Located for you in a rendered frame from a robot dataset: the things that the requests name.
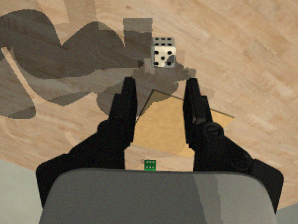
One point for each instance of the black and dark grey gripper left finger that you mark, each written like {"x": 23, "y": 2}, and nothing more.
{"x": 103, "y": 149}

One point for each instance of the white die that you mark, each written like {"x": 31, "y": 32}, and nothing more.
{"x": 163, "y": 51}

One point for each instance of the tan flat mat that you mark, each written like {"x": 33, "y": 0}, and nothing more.
{"x": 160, "y": 125}

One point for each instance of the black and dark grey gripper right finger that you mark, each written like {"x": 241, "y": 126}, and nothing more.
{"x": 216, "y": 148}

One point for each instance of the green die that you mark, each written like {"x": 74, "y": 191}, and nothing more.
{"x": 150, "y": 165}

